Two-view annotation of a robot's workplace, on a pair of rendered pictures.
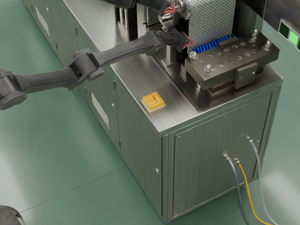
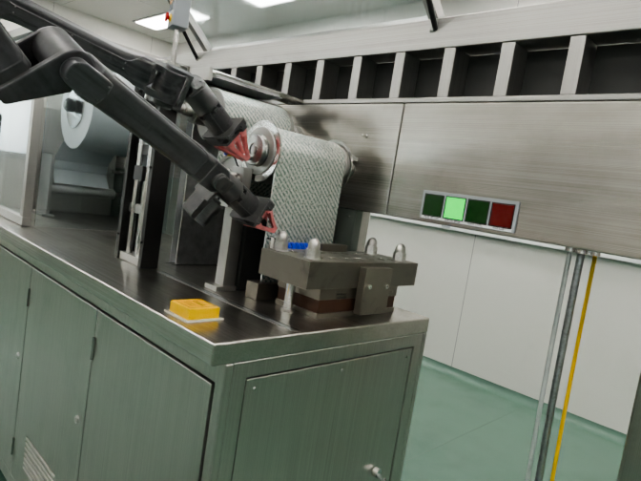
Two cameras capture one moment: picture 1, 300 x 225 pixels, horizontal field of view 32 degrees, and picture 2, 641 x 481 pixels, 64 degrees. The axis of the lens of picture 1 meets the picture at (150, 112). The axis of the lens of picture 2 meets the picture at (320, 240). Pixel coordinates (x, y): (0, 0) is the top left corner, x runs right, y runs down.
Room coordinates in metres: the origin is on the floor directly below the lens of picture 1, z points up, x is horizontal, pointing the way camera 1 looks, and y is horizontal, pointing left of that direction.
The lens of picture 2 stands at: (0.56, 0.09, 1.17)
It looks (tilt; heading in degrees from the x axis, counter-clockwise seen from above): 5 degrees down; 341
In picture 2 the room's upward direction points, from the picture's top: 9 degrees clockwise
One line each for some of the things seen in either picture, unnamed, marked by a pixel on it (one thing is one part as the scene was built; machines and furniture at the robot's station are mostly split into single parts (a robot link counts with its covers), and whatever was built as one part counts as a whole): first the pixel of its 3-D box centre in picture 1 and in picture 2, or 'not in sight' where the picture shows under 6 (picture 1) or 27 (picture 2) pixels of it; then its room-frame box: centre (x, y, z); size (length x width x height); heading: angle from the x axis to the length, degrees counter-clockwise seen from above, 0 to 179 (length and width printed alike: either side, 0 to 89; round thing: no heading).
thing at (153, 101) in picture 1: (153, 101); (195, 309); (1.56, -0.02, 0.91); 0.07 x 0.07 x 0.02; 27
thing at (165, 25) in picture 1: (169, 37); (227, 228); (1.82, -0.10, 1.05); 0.06 x 0.05 x 0.31; 117
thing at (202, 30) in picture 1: (210, 29); (303, 217); (1.81, -0.28, 1.10); 0.23 x 0.01 x 0.18; 117
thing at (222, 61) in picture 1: (231, 59); (343, 267); (1.72, -0.38, 1.00); 0.40 x 0.16 x 0.06; 117
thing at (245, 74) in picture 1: (245, 76); (374, 290); (1.65, -0.43, 0.97); 0.10 x 0.03 x 0.11; 117
